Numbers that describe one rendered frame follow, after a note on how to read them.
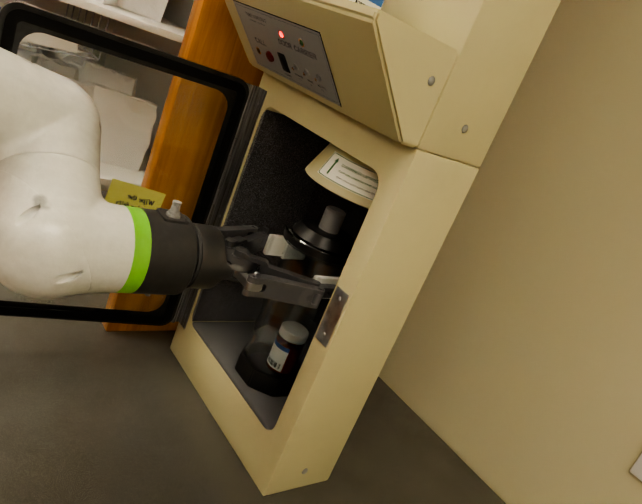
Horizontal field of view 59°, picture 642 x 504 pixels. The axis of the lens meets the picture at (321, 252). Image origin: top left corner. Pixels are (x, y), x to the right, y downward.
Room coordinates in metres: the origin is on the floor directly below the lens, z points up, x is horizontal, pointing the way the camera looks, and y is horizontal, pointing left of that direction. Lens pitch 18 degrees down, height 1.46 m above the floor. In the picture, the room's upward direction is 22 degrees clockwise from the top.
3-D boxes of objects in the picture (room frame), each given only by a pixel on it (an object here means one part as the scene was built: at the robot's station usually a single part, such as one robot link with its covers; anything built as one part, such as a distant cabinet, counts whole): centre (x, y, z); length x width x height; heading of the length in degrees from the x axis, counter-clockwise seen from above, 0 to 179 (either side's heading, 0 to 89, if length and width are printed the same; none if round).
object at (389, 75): (0.66, 0.10, 1.46); 0.32 x 0.12 x 0.10; 44
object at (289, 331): (0.73, 0.00, 1.13); 0.11 x 0.11 x 0.21
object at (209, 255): (0.63, 0.11, 1.20); 0.09 x 0.08 x 0.07; 134
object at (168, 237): (0.58, 0.16, 1.21); 0.09 x 0.06 x 0.12; 44
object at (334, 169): (0.76, -0.03, 1.34); 0.18 x 0.18 x 0.05
